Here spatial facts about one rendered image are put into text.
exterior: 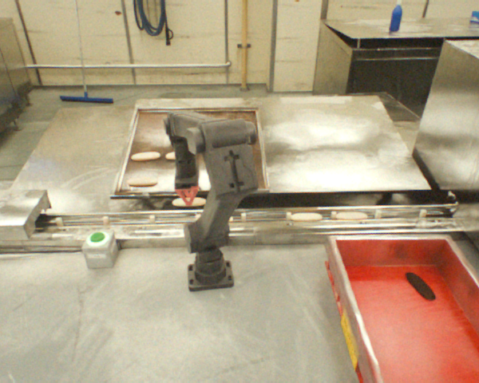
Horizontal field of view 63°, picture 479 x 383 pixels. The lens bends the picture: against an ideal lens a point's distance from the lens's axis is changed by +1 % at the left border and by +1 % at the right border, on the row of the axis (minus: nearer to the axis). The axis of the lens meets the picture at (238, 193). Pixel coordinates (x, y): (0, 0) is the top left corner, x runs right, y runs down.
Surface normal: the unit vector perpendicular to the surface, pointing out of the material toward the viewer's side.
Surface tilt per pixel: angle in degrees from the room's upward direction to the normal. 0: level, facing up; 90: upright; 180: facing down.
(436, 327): 0
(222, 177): 58
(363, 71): 90
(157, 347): 0
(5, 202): 0
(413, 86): 90
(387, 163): 10
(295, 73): 90
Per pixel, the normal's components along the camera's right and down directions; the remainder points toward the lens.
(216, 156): 0.28, 0.00
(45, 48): 0.04, 0.56
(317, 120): 0.00, -0.72
